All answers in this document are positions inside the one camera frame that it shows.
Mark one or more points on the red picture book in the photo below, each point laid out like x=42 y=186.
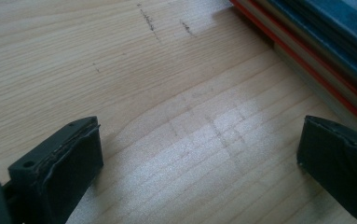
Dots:
x=353 y=81
x=353 y=101

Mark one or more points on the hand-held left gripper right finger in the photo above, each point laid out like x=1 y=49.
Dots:
x=344 y=168

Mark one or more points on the blue picture book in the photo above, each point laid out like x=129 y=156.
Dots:
x=337 y=25

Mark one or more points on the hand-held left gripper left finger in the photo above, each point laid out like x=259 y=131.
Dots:
x=61 y=174

